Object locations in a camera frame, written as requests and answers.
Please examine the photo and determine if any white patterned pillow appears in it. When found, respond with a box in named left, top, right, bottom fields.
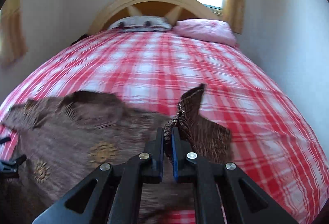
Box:
left=108, top=16, right=172, bottom=32

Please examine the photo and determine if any pink pillow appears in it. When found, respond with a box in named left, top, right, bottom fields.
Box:
left=172, top=19, right=236, bottom=47

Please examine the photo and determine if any beige arched wooden headboard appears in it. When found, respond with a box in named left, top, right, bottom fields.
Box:
left=87, top=0, right=219, bottom=35

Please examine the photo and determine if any red white plaid bedspread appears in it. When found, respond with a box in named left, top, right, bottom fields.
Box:
left=1, top=30, right=328, bottom=223

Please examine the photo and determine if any yellow curtain on left wall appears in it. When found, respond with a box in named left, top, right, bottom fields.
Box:
left=1, top=0, right=27, bottom=67

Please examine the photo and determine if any brown knitted sweater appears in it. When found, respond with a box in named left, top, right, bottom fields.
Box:
left=1, top=84, right=232, bottom=223

